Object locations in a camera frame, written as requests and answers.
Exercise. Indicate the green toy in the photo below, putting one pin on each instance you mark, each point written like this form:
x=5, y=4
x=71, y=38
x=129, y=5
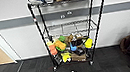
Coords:
x=62, y=38

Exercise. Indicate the brown plush toy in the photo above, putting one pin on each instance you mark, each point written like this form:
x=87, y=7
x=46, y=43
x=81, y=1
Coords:
x=69, y=39

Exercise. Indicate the orange yellow plush toy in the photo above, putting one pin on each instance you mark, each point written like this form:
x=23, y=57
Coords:
x=60, y=45

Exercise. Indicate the small blue toy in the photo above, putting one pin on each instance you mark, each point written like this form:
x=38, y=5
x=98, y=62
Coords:
x=74, y=48

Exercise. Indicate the black bag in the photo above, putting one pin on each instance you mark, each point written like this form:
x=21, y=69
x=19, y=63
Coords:
x=79, y=42

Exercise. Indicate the salmon orange toy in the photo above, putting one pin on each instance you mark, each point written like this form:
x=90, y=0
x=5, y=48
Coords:
x=52, y=49

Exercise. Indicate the yellow toy with dark print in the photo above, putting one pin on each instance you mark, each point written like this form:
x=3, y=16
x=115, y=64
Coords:
x=66, y=57

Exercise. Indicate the yellow bag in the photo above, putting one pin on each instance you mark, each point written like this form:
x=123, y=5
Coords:
x=88, y=43

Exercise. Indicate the grey wall socket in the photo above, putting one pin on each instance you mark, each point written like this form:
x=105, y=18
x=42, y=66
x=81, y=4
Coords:
x=69, y=13
x=63, y=15

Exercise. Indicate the long grey wall band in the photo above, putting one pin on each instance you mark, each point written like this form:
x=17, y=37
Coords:
x=15, y=22

